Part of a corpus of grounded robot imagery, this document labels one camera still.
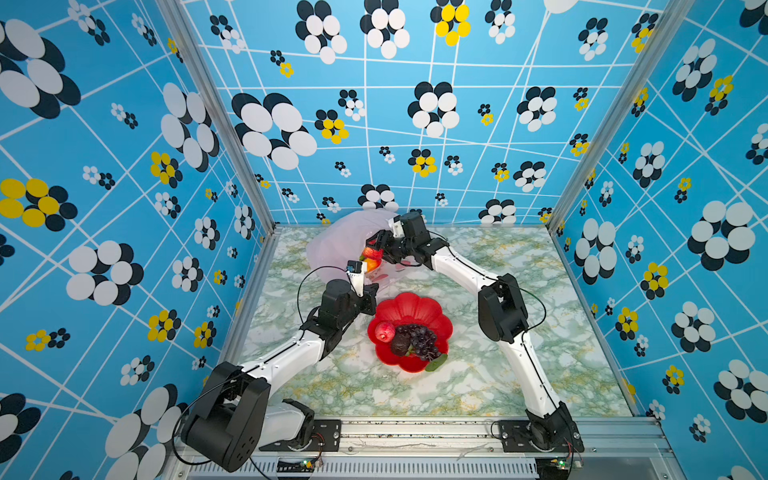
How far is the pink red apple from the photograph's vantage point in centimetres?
86

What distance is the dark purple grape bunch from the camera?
839 millimetres

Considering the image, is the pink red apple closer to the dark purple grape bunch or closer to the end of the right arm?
the dark purple grape bunch
